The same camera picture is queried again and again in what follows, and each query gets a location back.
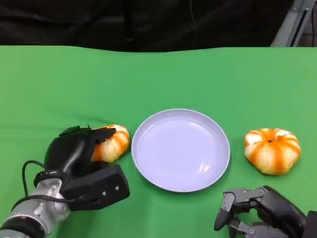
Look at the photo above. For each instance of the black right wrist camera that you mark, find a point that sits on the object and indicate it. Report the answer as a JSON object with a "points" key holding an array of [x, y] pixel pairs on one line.
{"points": [[311, 224]]}

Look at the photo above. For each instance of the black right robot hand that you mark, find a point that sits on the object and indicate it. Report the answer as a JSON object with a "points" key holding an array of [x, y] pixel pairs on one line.
{"points": [[275, 208]]}

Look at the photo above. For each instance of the lilac plate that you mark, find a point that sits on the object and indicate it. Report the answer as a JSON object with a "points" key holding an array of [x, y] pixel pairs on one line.
{"points": [[180, 151]]}

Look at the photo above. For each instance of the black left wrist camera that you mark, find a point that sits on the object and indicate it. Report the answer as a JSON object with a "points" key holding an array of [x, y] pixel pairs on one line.
{"points": [[99, 186]]}

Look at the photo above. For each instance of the green table cloth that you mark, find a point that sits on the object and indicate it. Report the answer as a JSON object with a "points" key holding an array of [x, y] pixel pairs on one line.
{"points": [[158, 81]]}

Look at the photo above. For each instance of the grey metal frame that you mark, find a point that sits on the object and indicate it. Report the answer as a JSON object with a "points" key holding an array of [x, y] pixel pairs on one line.
{"points": [[287, 32]]}

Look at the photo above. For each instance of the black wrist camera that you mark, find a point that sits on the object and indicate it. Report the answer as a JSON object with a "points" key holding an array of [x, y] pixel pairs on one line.
{"points": [[99, 186], [311, 224]]}

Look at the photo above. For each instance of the black backdrop curtain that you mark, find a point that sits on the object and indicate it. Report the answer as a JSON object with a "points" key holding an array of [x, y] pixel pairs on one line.
{"points": [[74, 22]]}

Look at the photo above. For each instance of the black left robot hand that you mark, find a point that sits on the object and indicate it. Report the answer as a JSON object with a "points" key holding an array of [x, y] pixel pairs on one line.
{"points": [[67, 151]]}

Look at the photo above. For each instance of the orange and white bread roll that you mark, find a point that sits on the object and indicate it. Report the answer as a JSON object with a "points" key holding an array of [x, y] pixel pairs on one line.
{"points": [[272, 153], [114, 146]]}

